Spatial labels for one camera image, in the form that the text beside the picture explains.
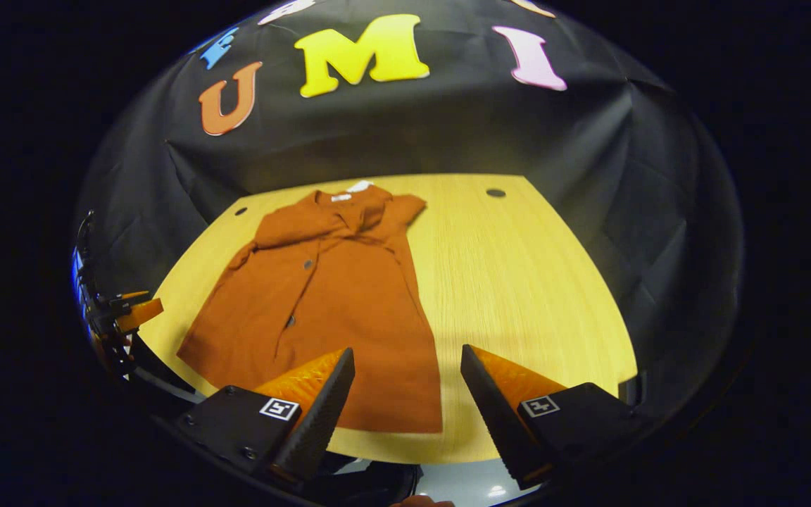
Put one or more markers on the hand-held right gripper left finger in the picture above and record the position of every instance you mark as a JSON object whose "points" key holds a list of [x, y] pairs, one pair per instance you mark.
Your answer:
{"points": [[317, 422]]}

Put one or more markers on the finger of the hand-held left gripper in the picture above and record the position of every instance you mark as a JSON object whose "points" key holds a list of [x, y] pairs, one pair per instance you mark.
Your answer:
{"points": [[141, 313], [131, 296]]}

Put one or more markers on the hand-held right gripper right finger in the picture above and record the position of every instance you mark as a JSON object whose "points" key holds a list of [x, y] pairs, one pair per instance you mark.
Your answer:
{"points": [[497, 422]]}

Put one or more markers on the orange button shirt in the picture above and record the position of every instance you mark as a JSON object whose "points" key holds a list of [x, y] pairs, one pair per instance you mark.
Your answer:
{"points": [[335, 317]]}

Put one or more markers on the black backdrop cloth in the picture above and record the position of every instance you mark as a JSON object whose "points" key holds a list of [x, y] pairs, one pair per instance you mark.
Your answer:
{"points": [[588, 176]]}

